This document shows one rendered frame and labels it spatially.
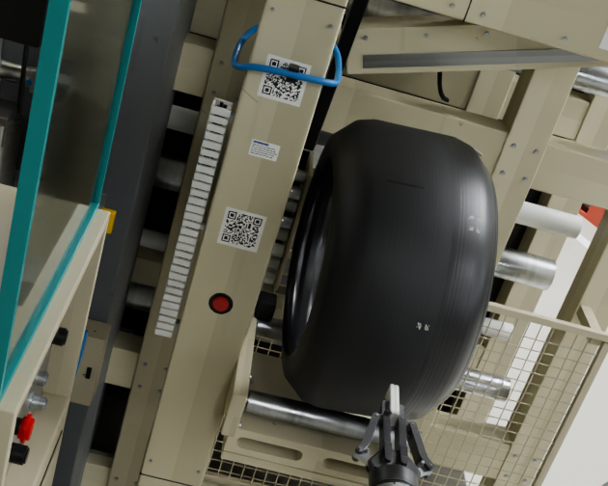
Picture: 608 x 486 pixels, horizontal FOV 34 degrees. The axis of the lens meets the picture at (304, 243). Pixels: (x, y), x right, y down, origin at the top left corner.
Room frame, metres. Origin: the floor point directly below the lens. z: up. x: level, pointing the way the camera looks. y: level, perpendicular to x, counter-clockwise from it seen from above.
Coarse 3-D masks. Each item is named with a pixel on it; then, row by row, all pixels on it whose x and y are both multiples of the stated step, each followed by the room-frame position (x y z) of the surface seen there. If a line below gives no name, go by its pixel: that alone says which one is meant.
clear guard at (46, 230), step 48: (96, 0) 1.07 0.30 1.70; (48, 48) 0.89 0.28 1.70; (96, 48) 1.13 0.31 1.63; (48, 96) 0.89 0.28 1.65; (96, 96) 1.21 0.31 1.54; (48, 144) 0.94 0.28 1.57; (96, 144) 1.30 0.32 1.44; (48, 192) 1.00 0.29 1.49; (96, 192) 1.41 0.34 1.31; (48, 240) 1.06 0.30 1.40; (48, 288) 1.13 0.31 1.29; (0, 336) 0.89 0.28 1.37; (0, 384) 0.89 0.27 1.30
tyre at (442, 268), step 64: (384, 128) 1.73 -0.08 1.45; (320, 192) 1.95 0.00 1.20; (384, 192) 1.56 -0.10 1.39; (448, 192) 1.60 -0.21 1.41; (320, 256) 1.95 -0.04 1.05; (384, 256) 1.49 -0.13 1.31; (448, 256) 1.52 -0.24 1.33; (320, 320) 1.47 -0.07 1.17; (384, 320) 1.46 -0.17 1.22; (448, 320) 1.48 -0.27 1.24; (320, 384) 1.48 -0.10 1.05; (384, 384) 1.48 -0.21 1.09; (448, 384) 1.50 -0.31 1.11
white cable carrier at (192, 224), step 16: (224, 112) 1.62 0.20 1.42; (208, 128) 1.62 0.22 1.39; (224, 128) 1.62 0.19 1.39; (208, 144) 1.62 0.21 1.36; (208, 160) 1.62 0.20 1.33; (208, 176) 1.62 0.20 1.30; (192, 192) 1.62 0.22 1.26; (208, 192) 1.63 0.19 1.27; (192, 208) 1.62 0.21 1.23; (192, 224) 1.62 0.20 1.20; (192, 240) 1.62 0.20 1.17; (176, 256) 1.62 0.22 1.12; (192, 256) 1.62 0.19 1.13; (176, 272) 1.62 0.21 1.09; (176, 288) 1.62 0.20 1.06; (176, 304) 1.62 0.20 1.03; (160, 320) 1.62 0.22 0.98; (176, 320) 1.63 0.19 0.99
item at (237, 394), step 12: (252, 324) 1.77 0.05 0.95; (252, 336) 1.72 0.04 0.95; (252, 348) 1.68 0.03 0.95; (240, 360) 1.63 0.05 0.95; (240, 372) 1.58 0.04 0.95; (240, 384) 1.55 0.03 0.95; (228, 396) 1.59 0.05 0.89; (240, 396) 1.51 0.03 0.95; (228, 408) 1.51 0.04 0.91; (240, 408) 1.51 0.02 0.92; (228, 420) 1.51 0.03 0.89; (228, 432) 1.51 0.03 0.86
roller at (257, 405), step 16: (256, 400) 1.56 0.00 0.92; (272, 400) 1.57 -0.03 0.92; (288, 400) 1.58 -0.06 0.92; (272, 416) 1.56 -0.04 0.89; (288, 416) 1.56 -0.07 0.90; (304, 416) 1.57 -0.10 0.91; (320, 416) 1.58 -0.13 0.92; (336, 416) 1.58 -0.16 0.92; (352, 416) 1.60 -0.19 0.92; (336, 432) 1.57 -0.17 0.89; (352, 432) 1.58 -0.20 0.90
